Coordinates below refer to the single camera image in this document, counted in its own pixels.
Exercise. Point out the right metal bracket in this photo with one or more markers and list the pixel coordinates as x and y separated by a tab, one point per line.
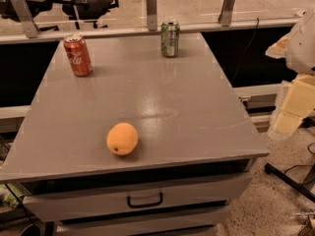
226	12

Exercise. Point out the green soda can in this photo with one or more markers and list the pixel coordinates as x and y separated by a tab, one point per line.
170	30

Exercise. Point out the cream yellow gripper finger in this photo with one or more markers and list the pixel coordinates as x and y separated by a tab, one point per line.
294	102

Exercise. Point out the black drawer handle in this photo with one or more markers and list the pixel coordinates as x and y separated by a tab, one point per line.
145	202

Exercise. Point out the middle metal bracket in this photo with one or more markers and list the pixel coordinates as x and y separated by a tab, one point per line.
152	14

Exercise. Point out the left metal bracket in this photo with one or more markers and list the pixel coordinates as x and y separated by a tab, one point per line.
24	14

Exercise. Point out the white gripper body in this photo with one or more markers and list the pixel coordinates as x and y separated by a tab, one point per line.
304	48

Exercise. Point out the green packet on floor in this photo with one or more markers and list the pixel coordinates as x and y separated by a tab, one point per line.
10	196

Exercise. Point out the orange fruit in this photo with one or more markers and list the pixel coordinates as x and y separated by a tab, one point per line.
122	139

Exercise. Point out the grey lower drawer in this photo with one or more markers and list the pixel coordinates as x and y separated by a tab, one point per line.
149	223

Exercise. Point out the grey top drawer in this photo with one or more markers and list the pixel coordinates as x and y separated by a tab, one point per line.
112	200

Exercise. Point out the grey drawer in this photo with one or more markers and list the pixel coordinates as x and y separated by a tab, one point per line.
149	223
112	200

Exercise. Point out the black stand leg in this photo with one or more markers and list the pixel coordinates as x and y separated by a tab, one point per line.
270	169

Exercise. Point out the metal bracket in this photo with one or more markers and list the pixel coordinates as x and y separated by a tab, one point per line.
226	12
24	14
152	14

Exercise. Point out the red Coca-Cola can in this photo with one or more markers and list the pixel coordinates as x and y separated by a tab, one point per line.
78	54

